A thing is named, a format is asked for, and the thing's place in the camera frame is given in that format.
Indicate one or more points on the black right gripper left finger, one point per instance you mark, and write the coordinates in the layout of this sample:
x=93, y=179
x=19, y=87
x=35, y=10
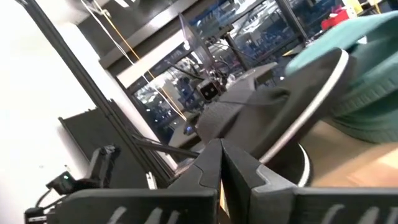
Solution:
x=140, y=205

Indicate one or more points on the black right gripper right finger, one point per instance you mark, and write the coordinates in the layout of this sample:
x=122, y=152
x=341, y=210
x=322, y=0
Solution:
x=311, y=205

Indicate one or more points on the black slipper with white line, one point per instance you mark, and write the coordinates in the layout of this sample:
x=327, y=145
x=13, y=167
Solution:
x=295, y=102
x=289, y=168

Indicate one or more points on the teal fabric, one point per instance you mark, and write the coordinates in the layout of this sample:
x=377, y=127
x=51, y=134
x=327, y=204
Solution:
x=373, y=77

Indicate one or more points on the black device with green light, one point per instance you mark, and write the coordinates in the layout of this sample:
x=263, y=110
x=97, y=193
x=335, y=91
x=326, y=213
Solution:
x=62, y=183

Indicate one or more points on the black flat panel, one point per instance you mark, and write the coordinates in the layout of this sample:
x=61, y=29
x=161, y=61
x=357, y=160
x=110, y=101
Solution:
x=93, y=133

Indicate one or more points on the red plastic bin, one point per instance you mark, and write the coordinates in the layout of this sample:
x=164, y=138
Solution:
x=334, y=20

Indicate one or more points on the black aluminium rig frame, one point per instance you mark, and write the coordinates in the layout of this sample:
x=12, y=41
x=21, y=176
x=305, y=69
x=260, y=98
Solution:
x=96, y=90

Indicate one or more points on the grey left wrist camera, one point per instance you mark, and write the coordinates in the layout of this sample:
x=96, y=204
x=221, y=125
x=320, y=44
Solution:
x=209, y=91

